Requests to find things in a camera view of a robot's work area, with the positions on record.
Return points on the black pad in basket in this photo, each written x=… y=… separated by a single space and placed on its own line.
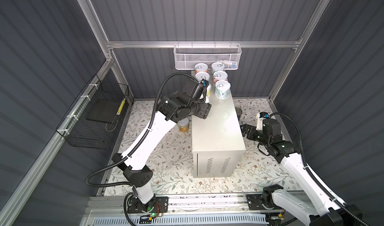
x=104 y=111

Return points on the small bottle in basket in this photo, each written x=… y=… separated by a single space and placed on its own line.
x=231 y=64

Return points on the dark olive can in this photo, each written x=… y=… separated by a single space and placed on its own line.
x=239 y=112

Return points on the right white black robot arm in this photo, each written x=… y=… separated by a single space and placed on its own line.
x=326 y=208

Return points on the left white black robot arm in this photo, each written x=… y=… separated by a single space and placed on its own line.
x=168 y=110

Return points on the black wire basket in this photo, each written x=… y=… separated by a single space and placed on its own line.
x=82 y=133

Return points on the light blue label can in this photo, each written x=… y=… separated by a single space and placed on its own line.
x=202 y=76

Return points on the white wire mesh basket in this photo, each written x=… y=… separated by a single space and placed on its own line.
x=187 y=55

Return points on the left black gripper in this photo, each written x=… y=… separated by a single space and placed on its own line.
x=204 y=109

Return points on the orange label can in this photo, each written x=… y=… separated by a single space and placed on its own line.
x=201 y=67

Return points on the yellow label can back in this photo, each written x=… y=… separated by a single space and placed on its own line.
x=183 y=125

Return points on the aluminium mounting rail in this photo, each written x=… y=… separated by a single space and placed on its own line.
x=112 y=206

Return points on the white metal cabinet counter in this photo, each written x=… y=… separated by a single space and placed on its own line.
x=217 y=141

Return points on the yellow green label can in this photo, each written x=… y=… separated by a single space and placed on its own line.
x=209 y=87

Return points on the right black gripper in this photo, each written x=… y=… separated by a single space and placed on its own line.
x=251 y=128

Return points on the teal label can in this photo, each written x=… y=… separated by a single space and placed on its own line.
x=217 y=66

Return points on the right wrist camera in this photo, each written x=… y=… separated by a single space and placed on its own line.
x=261 y=116

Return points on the white label can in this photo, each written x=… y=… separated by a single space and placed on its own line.
x=222 y=89

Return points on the pink label can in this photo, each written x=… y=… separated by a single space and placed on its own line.
x=219 y=75

